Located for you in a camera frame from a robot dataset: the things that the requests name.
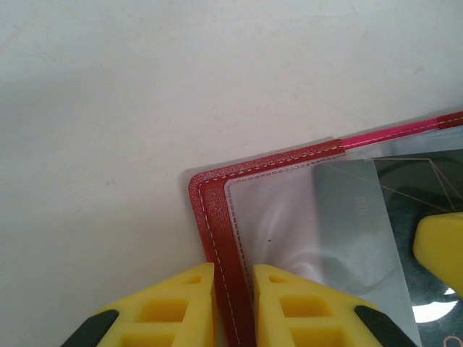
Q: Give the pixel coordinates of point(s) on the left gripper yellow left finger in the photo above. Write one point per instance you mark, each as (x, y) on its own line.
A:
(162, 318)

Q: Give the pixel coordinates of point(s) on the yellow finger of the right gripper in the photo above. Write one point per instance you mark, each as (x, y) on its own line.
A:
(441, 246)

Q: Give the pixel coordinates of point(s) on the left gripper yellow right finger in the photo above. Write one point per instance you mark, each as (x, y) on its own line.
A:
(307, 321)

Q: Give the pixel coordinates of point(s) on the black card with gold lines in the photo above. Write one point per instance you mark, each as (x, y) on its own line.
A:
(347, 224)

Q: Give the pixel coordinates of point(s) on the red leather card holder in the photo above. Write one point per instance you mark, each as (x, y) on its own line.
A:
(213, 202)

